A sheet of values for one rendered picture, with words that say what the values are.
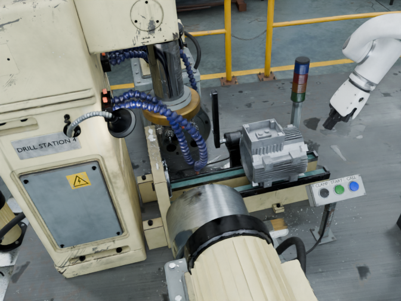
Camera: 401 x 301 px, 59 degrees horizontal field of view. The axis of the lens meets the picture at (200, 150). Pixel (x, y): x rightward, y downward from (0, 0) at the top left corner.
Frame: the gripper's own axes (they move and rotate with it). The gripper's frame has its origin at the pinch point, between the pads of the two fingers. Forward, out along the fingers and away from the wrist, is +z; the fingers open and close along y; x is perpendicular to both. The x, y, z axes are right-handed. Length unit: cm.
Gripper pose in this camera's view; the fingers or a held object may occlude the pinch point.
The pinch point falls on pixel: (329, 123)
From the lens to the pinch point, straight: 129.0
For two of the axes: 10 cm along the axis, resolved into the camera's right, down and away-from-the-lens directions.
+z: -4.2, 7.5, 5.1
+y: -2.0, -6.2, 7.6
